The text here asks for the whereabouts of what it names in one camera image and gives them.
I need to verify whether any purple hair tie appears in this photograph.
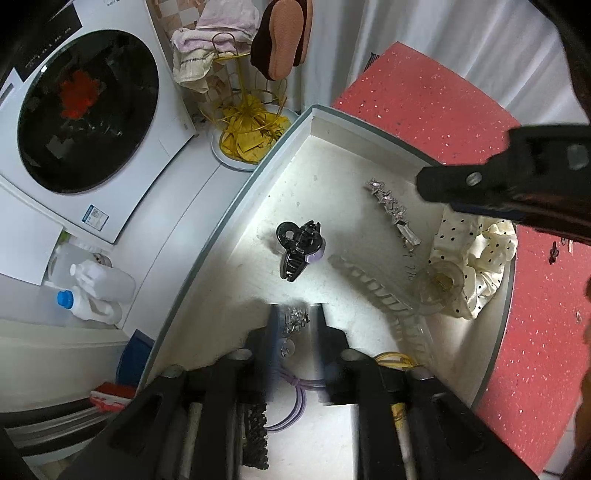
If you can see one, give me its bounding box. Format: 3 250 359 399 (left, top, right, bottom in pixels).
265 376 331 432

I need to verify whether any red white packet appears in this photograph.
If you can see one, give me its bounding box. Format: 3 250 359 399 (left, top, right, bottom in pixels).
90 381 137 412

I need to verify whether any transparent large claw clip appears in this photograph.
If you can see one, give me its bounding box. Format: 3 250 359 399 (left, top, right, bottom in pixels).
328 254 465 370

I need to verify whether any blue box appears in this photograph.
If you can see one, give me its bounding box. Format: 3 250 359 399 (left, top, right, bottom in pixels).
115 329 155 388

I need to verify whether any white plastic jug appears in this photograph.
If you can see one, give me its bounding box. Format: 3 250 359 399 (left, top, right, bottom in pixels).
46 242 137 324

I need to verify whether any black purple claw clip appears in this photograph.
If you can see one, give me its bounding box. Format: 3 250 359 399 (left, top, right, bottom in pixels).
276 220 328 282

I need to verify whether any white washing machine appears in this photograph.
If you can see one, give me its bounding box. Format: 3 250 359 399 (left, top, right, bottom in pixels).
0 0 199 245

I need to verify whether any pink towel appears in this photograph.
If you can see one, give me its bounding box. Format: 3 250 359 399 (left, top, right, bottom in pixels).
173 0 262 54

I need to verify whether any yellow hair tie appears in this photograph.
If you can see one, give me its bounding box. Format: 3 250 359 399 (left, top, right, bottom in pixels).
374 352 426 428

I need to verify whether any brown pink slipper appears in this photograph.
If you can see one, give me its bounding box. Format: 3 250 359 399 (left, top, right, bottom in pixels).
250 0 306 82

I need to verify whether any silver rhinestone hair clip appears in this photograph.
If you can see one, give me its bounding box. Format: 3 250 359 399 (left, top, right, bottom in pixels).
366 179 423 252

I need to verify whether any white striped towel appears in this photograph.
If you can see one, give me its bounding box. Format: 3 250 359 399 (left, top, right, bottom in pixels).
173 28 219 94

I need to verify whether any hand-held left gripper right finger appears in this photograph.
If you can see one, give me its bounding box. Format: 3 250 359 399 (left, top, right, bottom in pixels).
310 302 539 480

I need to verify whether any small black flower earring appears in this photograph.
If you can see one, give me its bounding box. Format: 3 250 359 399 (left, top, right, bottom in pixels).
547 237 575 266

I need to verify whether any grey white tray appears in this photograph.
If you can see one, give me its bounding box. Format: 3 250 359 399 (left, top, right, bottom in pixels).
136 105 518 416

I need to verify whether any white round plate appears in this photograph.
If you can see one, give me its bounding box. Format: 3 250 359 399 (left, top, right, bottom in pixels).
210 108 302 174

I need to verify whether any blue cap plastic bottle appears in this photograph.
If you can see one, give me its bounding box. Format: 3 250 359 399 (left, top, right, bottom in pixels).
44 288 123 329

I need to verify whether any small silver rhinestone clip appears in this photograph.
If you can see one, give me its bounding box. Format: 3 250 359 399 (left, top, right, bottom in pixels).
277 305 311 358

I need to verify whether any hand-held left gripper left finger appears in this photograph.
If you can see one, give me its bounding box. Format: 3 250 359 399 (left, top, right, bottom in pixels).
55 302 282 480

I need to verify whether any yellow wire rack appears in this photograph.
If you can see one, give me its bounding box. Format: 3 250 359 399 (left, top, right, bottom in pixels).
203 32 293 164

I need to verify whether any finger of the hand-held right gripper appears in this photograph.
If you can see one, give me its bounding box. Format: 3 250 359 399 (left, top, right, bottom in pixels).
416 122 591 241

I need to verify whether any cream polka dot scrunchie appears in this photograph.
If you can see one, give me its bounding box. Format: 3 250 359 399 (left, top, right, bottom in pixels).
425 208 519 320

